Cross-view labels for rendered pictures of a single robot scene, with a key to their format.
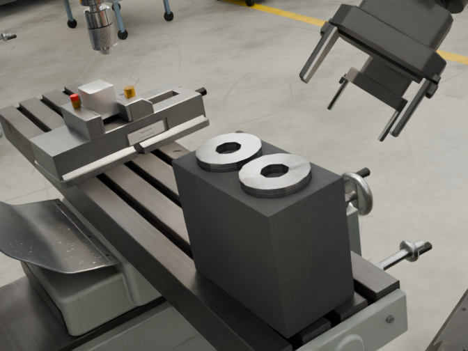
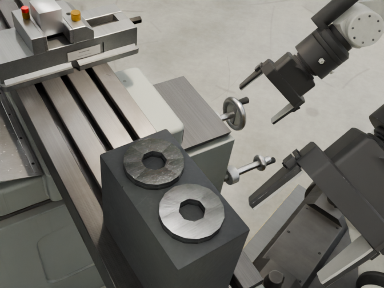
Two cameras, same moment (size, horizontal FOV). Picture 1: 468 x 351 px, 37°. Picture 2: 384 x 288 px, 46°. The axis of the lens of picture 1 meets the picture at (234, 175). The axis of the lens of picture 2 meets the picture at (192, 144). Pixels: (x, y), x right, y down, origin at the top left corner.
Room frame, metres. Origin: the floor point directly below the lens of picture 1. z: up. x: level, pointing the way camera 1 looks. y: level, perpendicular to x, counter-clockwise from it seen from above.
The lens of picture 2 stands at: (0.42, 0.03, 1.65)
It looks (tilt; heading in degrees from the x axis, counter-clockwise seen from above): 47 degrees down; 350
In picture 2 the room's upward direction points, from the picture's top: 9 degrees clockwise
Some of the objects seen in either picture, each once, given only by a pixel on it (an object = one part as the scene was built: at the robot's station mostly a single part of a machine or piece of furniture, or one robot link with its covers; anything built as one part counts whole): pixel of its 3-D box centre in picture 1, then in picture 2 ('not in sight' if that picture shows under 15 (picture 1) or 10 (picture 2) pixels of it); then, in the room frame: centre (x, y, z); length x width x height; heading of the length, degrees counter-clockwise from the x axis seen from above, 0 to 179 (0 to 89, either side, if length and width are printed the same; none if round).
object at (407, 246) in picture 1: (396, 258); (250, 167); (1.37, -0.35, 0.53); 0.22 x 0.06 x 0.06; 118
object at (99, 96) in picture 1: (98, 99); (47, 16); (1.35, 0.24, 1.06); 0.06 x 0.05 x 0.06; 31
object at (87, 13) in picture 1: (96, 10); not in sight; (1.24, 0.18, 1.26); 0.05 x 0.05 x 0.01
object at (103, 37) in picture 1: (101, 30); not in sight; (1.24, 0.18, 1.23); 0.05 x 0.05 x 0.06
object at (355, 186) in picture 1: (344, 199); (225, 116); (1.48, -0.26, 0.65); 0.16 x 0.12 x 0.12; 118
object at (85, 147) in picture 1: (118, 122); (62, 35); (1.36, 0.21, 1.00); 0.35 x 0.15 x 0.11; 121
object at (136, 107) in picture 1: (125, 102); (71, 20); (1.38, 0.19, 1.04); 0.12 x 0.06 x 0.04; 31
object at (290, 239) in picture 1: (261, 223); (167, 222); (0.81, -0.02, 1.05); 0.22 x 0.12 x 0.20; 31
